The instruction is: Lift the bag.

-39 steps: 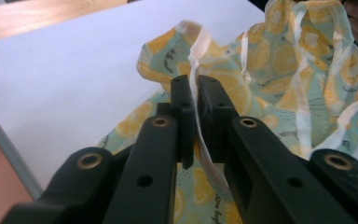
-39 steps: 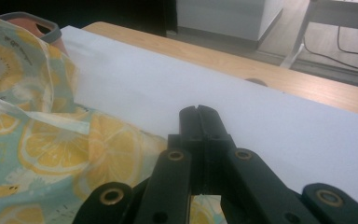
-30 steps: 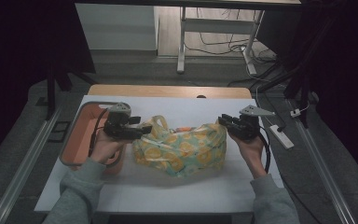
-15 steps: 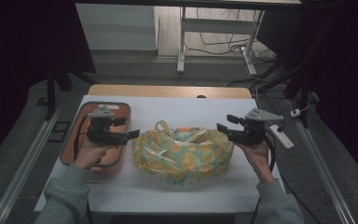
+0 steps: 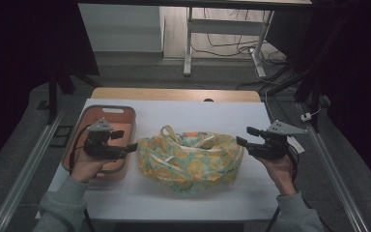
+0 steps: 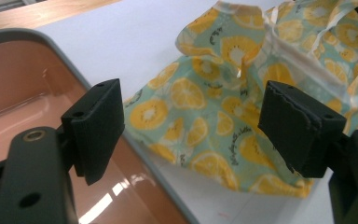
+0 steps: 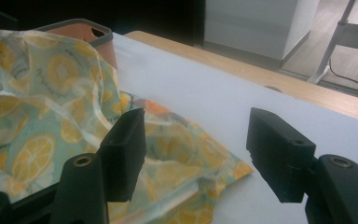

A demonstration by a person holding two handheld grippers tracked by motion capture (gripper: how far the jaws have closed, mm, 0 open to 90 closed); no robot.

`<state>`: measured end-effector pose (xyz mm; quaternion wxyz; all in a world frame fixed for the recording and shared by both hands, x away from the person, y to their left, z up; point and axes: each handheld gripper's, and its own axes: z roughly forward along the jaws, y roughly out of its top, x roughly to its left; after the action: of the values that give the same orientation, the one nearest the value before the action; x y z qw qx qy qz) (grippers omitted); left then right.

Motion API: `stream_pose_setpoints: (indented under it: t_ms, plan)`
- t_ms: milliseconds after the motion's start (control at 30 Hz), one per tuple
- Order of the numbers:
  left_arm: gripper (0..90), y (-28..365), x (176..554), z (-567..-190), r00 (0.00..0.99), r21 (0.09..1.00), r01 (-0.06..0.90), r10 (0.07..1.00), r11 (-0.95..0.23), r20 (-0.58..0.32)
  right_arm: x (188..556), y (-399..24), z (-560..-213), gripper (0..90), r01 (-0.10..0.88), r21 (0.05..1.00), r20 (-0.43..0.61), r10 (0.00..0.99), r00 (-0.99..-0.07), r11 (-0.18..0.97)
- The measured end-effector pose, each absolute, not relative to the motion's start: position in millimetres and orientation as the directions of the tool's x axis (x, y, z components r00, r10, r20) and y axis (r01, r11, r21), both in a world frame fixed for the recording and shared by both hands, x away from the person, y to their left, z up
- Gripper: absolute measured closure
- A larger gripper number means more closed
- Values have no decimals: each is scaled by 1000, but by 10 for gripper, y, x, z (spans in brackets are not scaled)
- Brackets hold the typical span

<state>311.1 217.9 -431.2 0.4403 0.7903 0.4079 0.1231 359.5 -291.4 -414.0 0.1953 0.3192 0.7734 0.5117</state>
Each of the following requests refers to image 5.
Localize tangle of floor cables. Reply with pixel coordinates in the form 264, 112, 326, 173
190, 8, 288, 67

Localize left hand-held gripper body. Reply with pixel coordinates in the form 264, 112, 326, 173
82, 117, 128, 160

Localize person's right hand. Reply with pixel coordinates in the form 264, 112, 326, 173
256, 154, 298, 197

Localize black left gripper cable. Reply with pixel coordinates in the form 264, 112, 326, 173
69, 124, 93, 172

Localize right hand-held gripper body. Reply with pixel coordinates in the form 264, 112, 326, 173
246, 119, 309, 161

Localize yellow floral fabric bag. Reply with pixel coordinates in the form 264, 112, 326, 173
136, 125, 246, 195

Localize aluminium rail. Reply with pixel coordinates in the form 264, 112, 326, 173
298, 102, 371, 232
0, 109, 66, 232

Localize white cable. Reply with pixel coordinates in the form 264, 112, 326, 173
254, 66, 286, 125

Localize white metal desk frame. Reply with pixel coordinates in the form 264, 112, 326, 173
183, 7, 275, 78

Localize pink plastic basket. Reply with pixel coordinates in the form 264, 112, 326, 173
61, 104, 137, 175

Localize white power strip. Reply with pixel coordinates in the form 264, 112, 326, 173
286, 134, 305, 155

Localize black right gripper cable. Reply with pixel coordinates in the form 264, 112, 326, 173
285, 143, 301, 182

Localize person's left hand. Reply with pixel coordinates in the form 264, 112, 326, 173
70, 147, 111, 185

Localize wooden table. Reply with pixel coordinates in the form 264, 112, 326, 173
90, 87, 262, 103

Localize black metal stand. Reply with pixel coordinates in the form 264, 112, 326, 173
265, 61, 325, 133
45, 61, 101, 126

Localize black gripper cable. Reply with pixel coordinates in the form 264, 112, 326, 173
69, 124, 93, 172
285, 143, 301, 182

